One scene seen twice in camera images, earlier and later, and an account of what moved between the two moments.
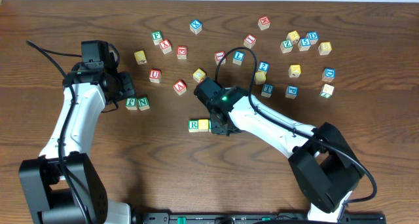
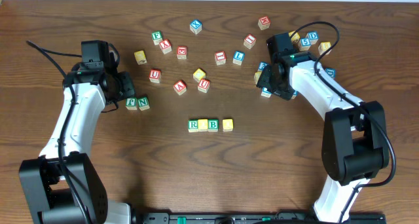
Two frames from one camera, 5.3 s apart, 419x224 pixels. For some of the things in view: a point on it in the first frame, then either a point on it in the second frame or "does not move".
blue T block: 267,90 does not move
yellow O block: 203,125 does not move
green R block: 193,126 does not move
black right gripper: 219,122 -> 265,78
